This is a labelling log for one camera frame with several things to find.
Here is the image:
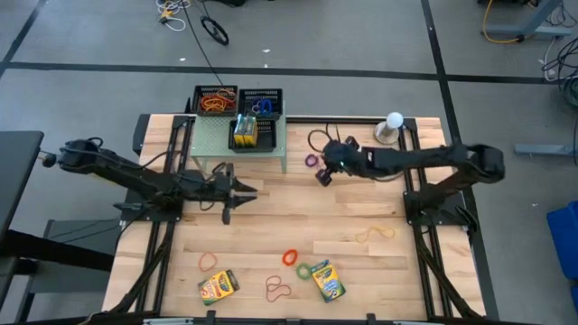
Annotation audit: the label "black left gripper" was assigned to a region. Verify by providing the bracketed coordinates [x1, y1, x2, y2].
[210, 162, 258, 226]

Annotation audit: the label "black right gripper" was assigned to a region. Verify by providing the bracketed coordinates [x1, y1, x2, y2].
[315, 135, 362, 187]

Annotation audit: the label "black plastic mesh basket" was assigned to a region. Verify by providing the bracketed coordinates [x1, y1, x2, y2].
[191, 84, 239, 118]
[228, 116, 278, 154]
[237, 88, 284, 122]

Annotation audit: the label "orange rubber band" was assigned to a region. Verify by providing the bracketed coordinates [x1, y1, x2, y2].
[199, 252, 219, 274]
[216, 91, 238, 112]
[200, 95, 227, 114]

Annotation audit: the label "yellow rubber band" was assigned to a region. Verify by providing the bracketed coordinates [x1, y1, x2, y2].
[354, 225, 396, 245]

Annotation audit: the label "black side desk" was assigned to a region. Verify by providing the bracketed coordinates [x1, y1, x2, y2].
[0, 129, 117, 276]

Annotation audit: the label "sage green perforated shelf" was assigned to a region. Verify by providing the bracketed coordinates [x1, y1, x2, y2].
[189, 101, 289, 175]

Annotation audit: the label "white bulb metal lamp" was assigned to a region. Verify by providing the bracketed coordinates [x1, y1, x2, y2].
[373, 111, 406, 146]

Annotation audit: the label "grey metal floor bar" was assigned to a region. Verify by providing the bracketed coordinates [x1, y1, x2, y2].
[514, 143, 578, 158]

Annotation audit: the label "blue plastic bin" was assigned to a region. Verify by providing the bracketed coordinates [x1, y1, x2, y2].
[545, 200, 578, 281]

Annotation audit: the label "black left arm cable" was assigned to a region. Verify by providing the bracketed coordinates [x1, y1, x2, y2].
[85, 136, 227, 212]

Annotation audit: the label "long black floor cable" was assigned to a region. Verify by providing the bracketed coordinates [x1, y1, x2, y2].
[180, 0, 227, 87]

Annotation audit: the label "coiled black floor cable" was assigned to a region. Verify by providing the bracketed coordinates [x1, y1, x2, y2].
[200, 15, 230, 47]

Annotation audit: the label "white and yellow cables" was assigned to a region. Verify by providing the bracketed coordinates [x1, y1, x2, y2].
[155, 0, 189, 33]

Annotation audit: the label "yellow floor cable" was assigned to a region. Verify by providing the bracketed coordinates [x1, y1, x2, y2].
[481, 0, 525, 45]

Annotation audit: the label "grey table leg frame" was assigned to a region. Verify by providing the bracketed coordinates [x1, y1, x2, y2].
[485, 0, 573, 42]

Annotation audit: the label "black cable bundle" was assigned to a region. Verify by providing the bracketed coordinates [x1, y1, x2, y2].
[539, 35, 578, 109]

